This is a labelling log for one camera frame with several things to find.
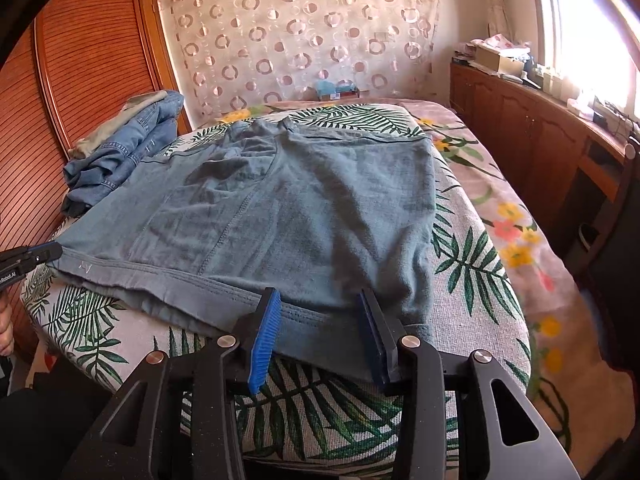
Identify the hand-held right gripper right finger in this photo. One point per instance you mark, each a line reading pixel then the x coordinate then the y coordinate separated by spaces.
pixel 372 337

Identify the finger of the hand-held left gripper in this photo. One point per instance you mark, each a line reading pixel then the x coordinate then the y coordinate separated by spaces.
pixel 37 254

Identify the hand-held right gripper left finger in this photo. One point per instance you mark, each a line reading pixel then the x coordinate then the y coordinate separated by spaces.
pixel 262 332

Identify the blue-grey pants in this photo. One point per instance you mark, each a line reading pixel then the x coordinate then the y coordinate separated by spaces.
pixel 300 200

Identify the person's left hand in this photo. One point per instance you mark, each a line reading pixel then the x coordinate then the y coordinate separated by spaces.
pixel 6 330

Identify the leaf print blanket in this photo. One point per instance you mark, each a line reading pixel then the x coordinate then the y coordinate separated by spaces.
pixel 465 285

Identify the blue denim jeans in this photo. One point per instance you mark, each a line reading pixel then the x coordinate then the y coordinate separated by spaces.
pixel 125 160

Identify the grey folded garment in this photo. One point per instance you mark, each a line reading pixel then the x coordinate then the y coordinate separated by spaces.
pixel 100 135

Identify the person's dark clothing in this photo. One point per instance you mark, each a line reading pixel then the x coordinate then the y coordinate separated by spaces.
pixel 45 430

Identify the wooden louvered wardrobe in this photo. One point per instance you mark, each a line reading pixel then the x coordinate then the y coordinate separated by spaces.
pixel 90 60

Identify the small cardboard box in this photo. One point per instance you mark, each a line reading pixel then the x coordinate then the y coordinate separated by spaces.
pixel 345 94

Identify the dark furniture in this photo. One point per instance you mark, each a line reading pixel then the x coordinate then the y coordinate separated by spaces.
pixel 612 260

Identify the wooden side cabinet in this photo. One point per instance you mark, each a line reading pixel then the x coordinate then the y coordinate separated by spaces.
pixel 525 125

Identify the circle patterned sheer curtain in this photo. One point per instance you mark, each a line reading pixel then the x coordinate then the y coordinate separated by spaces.
pixel 300 35

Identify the white jar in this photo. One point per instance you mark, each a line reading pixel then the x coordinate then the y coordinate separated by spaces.
pixel 552 81

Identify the pink patterned cloth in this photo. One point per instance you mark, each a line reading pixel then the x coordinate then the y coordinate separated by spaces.
pixel 502 41

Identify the bright window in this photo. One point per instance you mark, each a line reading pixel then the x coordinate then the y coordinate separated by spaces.
pixel 590 20

